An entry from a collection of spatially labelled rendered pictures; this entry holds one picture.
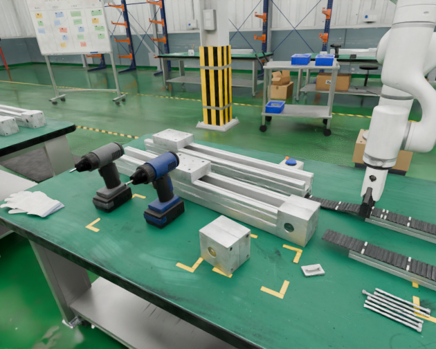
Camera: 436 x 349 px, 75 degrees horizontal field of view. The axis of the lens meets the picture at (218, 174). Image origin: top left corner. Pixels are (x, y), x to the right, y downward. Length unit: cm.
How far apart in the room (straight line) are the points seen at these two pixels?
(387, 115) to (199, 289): 64
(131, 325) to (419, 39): 139
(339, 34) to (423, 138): 772
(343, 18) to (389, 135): 771
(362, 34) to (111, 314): 799
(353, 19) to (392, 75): 764
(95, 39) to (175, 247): 566
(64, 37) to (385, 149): 623
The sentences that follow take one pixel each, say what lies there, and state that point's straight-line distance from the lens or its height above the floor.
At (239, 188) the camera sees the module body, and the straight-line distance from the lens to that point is 97.
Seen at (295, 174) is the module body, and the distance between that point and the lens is 107.
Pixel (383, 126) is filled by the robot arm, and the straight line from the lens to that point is 87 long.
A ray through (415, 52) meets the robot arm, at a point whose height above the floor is 127.
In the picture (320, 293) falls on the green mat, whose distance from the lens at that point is 76.
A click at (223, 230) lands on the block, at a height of 87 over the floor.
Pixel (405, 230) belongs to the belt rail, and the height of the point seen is 79.
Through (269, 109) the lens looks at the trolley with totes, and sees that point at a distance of 399.
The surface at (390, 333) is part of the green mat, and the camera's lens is 75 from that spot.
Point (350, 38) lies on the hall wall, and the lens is 849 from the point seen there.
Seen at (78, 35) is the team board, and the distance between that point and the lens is 646.
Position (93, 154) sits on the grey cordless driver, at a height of 99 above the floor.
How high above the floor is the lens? 135
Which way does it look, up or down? 28 degrees down
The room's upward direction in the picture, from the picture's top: 2 degrees counter-clockwise
